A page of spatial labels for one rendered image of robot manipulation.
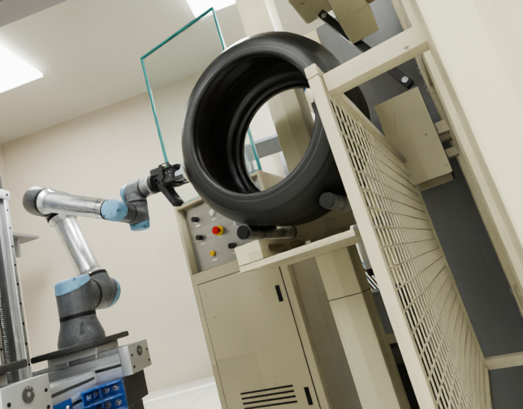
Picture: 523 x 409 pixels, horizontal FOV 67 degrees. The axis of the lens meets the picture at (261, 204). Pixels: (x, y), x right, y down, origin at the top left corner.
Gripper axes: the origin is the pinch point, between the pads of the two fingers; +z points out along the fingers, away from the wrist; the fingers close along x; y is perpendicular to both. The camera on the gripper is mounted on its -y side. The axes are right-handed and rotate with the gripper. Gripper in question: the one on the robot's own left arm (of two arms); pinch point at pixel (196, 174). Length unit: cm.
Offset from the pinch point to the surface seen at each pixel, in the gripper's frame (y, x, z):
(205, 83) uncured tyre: 22.8, -12.8, 18.6
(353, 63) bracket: -12, -58, 71
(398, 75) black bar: 16, 22, 71
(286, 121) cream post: 17.9, 28.0, 26.7
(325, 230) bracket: -28, 25, 34
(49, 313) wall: -38, 200, -401
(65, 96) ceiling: 217, 189, -311
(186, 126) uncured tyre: 12.4, -12.4, 8.2
